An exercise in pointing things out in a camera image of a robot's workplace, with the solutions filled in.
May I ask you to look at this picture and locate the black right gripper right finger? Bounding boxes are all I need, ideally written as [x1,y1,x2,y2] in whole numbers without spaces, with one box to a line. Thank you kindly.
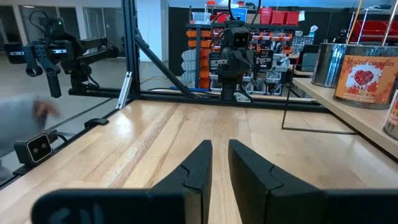
[228,139,326,224]

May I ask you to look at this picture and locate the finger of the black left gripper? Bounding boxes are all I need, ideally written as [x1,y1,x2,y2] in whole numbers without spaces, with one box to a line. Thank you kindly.
[241,51,250,75]
[233,51,242,75]

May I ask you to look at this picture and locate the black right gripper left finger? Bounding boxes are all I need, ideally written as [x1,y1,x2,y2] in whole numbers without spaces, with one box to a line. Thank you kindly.
[149,139,213,224]

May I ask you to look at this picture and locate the silver candle tin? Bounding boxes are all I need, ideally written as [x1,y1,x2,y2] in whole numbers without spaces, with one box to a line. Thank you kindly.
[312,42,348,88]

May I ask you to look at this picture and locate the orange bin storage rack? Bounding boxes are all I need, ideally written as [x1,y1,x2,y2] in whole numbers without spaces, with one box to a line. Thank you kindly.
[182,23,224,91]

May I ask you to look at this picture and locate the red plastic bin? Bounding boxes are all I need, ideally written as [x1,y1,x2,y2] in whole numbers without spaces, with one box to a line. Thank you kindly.
[284,11,300,26]
[271,11,286,26]
[259,7,273,25]

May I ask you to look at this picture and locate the blue sign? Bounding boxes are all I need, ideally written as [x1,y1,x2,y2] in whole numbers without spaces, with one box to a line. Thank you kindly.
[231,7,249,22]

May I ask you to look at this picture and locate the tissue box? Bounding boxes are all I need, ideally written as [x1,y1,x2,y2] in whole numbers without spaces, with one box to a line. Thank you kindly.
[307,24,320,38]

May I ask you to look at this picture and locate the clear plastic tub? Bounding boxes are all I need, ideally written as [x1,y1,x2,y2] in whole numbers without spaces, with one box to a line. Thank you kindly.
[192,11,212,23]

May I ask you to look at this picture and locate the wooden riser shelf black legs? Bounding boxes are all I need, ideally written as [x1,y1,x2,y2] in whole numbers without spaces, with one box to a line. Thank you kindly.
[281,55,398,165]

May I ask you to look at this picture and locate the person's hand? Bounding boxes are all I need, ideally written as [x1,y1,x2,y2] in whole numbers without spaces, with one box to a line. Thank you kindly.
[32,99,62,125]

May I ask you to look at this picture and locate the person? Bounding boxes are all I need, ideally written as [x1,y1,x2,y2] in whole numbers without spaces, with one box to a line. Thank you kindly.
[0,95,62,184]

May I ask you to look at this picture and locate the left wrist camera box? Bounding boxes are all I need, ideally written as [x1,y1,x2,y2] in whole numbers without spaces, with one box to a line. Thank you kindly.
[231,27,252,50]

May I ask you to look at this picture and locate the black aluminium table frame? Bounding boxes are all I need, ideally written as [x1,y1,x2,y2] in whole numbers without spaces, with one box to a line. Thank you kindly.
[0,0,331,191]

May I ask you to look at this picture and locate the chrome wire rack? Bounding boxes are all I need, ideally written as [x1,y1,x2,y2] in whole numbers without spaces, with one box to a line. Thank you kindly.
[349,4,398,46]

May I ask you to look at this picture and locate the silver aluminium bracket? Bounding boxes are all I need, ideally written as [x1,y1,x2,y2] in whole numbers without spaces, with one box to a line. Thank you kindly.
[116,71,133,110]

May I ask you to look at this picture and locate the black frame clip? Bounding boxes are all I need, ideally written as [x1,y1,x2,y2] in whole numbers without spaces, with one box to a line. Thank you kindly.
[83,118,109,129]

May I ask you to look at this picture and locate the black table-level camera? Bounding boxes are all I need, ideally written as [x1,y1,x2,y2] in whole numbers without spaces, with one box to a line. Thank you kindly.
[14,132,58,167]

